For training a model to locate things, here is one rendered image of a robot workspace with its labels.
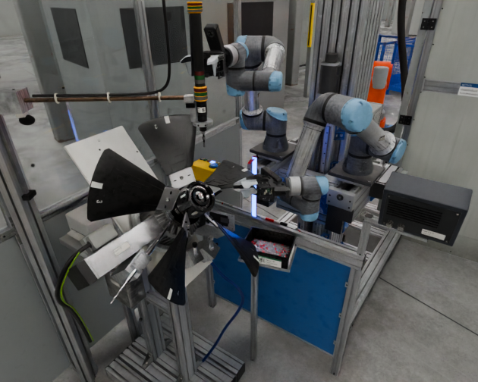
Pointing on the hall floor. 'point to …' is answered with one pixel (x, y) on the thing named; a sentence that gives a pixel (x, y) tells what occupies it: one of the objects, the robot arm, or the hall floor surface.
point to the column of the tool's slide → (36, 242)
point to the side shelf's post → (131, 322)
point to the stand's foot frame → (167, 371)
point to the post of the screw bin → (253, 317)
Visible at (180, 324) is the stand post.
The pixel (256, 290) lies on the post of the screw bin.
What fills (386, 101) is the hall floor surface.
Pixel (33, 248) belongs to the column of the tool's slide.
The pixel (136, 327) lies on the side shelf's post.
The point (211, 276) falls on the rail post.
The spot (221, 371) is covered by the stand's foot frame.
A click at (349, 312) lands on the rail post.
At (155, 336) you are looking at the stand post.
